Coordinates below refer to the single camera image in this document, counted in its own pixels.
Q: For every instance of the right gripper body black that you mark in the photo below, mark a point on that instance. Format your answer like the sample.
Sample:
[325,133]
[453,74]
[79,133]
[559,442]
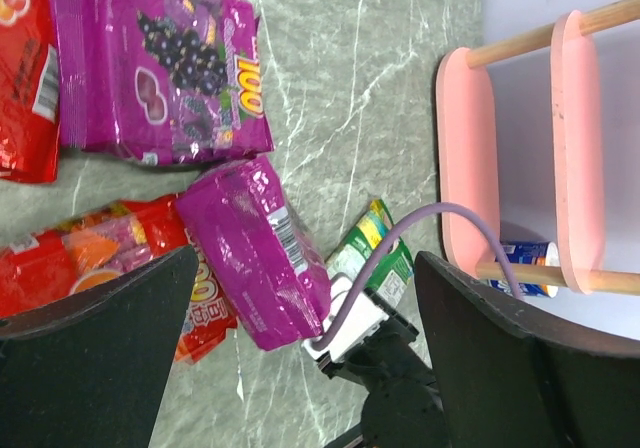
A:
[403,407]

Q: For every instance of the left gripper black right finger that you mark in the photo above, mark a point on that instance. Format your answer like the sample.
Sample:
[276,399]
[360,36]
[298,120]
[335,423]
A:
[513,375]

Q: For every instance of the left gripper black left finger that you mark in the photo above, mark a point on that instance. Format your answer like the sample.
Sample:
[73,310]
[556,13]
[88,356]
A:
[90,370]

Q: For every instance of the red candy bag lower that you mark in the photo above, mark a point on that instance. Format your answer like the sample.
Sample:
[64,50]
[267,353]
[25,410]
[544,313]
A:
[101,245]

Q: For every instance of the red candy bag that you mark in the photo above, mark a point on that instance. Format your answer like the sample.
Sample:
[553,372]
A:
[101,245]
[29,92]

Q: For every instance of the purple candy bag lower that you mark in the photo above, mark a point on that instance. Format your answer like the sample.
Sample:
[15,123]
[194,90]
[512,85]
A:
[238,215]

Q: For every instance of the purple candy bag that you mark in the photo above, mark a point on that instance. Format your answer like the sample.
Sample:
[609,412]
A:
[161,82]
[238,215]

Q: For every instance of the pink three-tier shelf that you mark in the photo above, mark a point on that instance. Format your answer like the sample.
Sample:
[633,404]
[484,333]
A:
[468,144]

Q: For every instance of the red candy bag upper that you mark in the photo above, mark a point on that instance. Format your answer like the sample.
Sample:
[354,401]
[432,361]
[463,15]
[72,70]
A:
[29,92]

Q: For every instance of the purple candy bag upper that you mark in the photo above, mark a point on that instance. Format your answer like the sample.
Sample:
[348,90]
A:
[161,82]

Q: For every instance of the toilet paper roll blue wrapper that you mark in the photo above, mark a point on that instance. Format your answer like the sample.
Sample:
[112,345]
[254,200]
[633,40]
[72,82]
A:
[535,254]

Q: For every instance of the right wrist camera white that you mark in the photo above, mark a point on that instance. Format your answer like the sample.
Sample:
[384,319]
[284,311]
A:
[363,320]

